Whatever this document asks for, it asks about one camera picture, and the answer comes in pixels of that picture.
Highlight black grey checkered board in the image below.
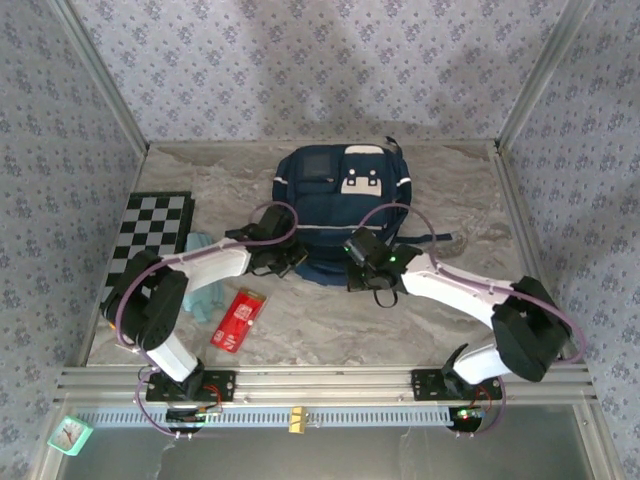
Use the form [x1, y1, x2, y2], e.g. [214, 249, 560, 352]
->
[99, 191, 195, 312]

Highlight aluminium frame post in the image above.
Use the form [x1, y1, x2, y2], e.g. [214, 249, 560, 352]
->
[496, 0, 597, 150]
[47, 0, 151, 156]

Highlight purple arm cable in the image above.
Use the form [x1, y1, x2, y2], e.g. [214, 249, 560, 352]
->
[357, 202, 587, 442]
[115, 201, 301, 442]

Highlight grey slotted cable duct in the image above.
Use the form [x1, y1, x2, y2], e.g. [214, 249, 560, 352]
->
[74, 405, 484, 429]

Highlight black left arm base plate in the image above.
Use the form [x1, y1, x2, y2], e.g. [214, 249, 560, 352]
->
[145, 370, 237, 403]

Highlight aluminium table side rail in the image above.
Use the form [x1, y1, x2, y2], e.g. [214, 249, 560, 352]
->
[492, 142, 591, 369]

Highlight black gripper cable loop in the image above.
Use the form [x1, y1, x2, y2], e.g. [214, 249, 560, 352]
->
[373, 285, 400, 309]

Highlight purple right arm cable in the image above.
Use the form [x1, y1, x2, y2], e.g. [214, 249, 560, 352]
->
[357, 202, 587, 442]

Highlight red snack packet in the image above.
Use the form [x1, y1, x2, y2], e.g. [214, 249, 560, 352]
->
[210, 285, 269, 355]

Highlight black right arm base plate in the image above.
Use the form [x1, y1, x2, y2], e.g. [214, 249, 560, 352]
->
[410, 368, 503, 402]

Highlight mint green alarm clock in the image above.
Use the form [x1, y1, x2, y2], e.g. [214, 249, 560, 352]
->
[46, 415, 96, 458]

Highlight navy blue student backpack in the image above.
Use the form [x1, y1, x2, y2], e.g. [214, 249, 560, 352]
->
[272, 137, 454, 292]

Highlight teal rubber gloves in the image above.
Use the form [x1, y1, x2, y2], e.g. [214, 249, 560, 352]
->
[182, 231, 228, 325]

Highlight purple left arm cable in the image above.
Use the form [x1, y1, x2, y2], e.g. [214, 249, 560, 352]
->
[115, 201, 301, 442]

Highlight aluminium mounting rail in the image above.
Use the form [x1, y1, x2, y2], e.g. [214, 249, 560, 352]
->
[52, 363, 600, 407]

